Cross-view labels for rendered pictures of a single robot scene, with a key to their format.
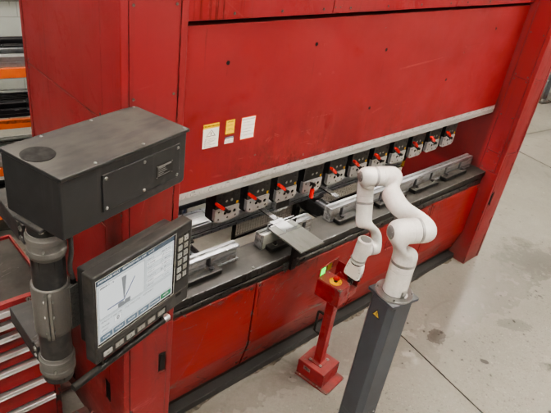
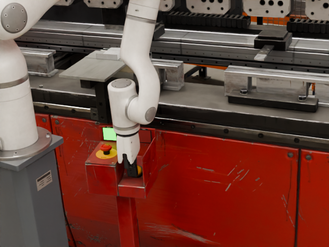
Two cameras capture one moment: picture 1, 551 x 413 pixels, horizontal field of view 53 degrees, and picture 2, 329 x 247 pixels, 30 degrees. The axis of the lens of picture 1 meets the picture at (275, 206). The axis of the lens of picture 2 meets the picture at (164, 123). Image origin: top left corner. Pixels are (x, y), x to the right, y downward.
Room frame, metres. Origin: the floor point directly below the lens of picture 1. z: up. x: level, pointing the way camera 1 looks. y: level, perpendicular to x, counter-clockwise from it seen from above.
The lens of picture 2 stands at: (2.06, -2.17, 1.73)
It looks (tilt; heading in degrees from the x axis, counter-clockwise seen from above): 25 degrees down; 71
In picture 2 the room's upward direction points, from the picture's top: 4 degrees counter-clockwise
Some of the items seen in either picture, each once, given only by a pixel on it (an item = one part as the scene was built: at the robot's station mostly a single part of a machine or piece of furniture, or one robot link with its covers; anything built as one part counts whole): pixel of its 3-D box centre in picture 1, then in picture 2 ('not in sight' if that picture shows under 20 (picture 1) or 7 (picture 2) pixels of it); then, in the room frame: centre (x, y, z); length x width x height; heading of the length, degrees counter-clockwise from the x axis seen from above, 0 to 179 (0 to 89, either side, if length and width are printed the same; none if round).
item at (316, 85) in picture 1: (380, 83); not in sight; (3.11, -0.48, 1.74); 3.00 x 0.08 x 0.80; 136
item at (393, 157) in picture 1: (393, 148); not in sight; (3.35, -0.71, 1.26); 0.15 x 0.09 x 0.17; 136
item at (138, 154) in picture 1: (104, 253); not in sight; (1.45, 0.54, 1.53); 0.51 x 0.25 x 0.85; 152
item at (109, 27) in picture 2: (281, 202); (115, 17); (2.64, -0.03, 1.13); 0.10 x 0.02 x 0.10; 136
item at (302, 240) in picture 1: (296, 235); (99, 65); (2.54, -0.14, 1.00); 0.26 x 0.18 x 0.01; 46
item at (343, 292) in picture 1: (338, 281); (121, 160); (2.51, -0.42, 0.75); 0.20 x 0.16 x 0.18; 145
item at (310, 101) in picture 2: (352, 215); (272, 100); (3.04, -0.49, 0.89); 0.30 x 0.05 x 0.03; 136
